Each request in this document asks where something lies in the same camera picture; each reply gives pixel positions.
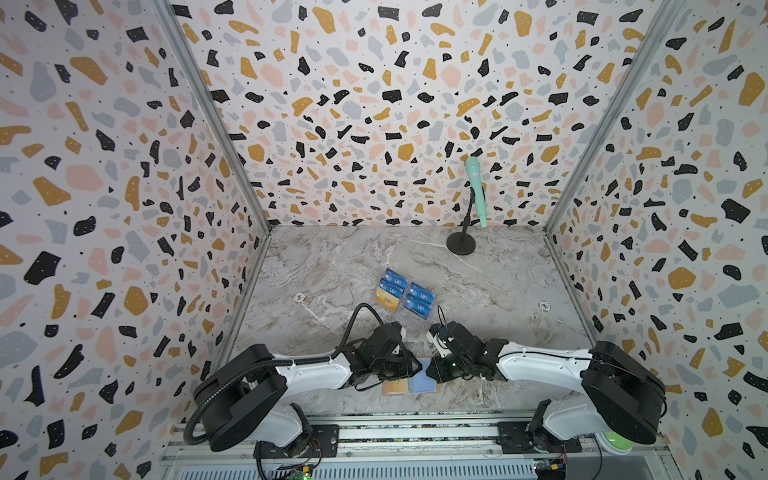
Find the mint green microphone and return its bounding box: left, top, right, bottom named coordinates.
left=465, top=156, right=488, bottom=228

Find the blue card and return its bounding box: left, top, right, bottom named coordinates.
left=378, top=278, right=405, bottom=298
left=382, top=269, right=409, bottom=288
left=404, top=295, right=433, bottom=320
left=408, top=283, right=436, bottom=304

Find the black microphone stand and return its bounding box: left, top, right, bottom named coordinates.
left=446, top=188, right=476, bottom=256

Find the pink leather card holder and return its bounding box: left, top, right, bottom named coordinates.
left=406, top=358, right=440, bottom=395

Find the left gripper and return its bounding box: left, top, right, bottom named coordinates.
left=374, top=348, right=428, bottom=380

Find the green push button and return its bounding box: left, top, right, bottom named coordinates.
left=595, top=431, right=634, bottom=456

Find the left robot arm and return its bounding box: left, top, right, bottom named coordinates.
left=183, top=322, right=423, bottom=452

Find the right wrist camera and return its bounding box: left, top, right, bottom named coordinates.
left=426, top=324, right=452, bottom=358

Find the black corrugated cable conduit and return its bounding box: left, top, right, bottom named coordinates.
left=183, top=302, right=385, bottom=446

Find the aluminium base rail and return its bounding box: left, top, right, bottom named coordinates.
left=158, top=410, right=682, bottom=480

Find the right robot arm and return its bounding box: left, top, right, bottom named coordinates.
left=426, top=322, right=666, bottom=453

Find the clear acrylic card stand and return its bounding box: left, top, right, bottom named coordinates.
left=374, top=269, right=437, bottom=337

